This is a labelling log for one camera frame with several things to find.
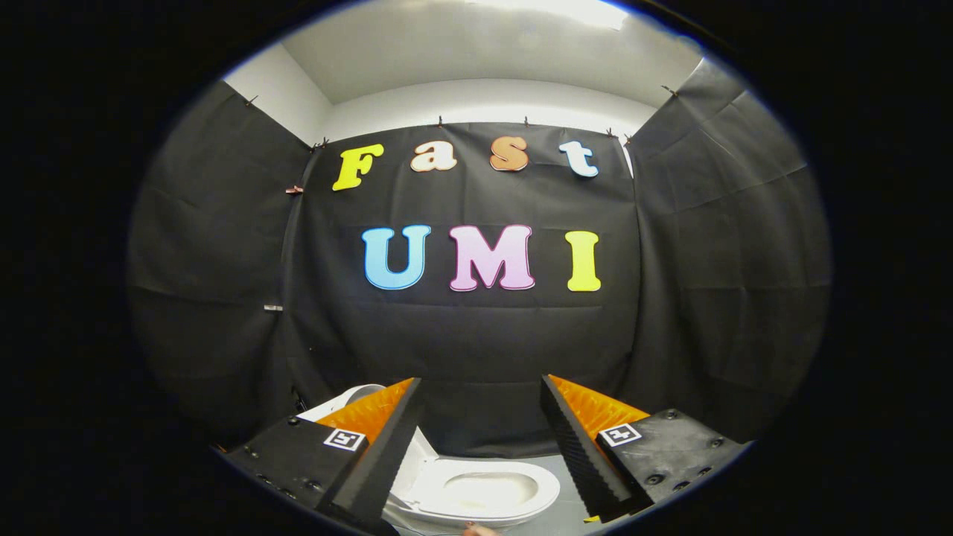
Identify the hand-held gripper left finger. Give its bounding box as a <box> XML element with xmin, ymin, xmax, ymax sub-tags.
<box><xmin>222</xmin><ymin>377</ymin><xmax>424</xmax><ymax>533</ymax></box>

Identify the black backdrop cloth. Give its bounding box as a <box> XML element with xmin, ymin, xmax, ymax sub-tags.
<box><xmin>127</xmin><ymin>58</ymin><xmax>832</xmax><ymax>459</ymax></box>

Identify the white toilet seat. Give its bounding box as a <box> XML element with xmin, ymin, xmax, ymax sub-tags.
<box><xmin>402</xmin><ymin>459</ymin><xmax>561</xmax><ymax>524</ymax></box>

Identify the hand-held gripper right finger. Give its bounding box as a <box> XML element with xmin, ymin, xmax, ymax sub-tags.
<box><xmin>539</xmin><ymin>374</ymin><xmax>749</xmax><ymax>523</ymax></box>

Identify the white toilet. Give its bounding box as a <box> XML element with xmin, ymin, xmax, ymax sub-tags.
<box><xmin>296</xmin><ymin>387</ymin><xmax>561</xmax><ymax>535</ymax></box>

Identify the white toilet lid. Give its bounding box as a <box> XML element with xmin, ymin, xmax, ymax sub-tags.
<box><xmin>339</xmin><ymin>383</ymin><xmax>442</xmax><ymax>514</ymax></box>

